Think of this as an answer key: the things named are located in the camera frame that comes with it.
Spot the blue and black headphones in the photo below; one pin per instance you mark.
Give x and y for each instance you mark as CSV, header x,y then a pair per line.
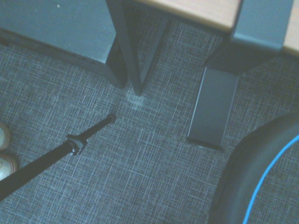
x,y
247,177

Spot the black tripod leg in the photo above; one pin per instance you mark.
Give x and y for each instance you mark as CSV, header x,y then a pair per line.
x,y
46,159

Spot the white shoe with brown sole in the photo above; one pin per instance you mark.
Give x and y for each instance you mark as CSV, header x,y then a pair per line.
x,y
5,164

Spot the wooden desk with black frame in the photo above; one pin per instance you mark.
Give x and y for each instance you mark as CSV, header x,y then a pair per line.
x,y
198,10

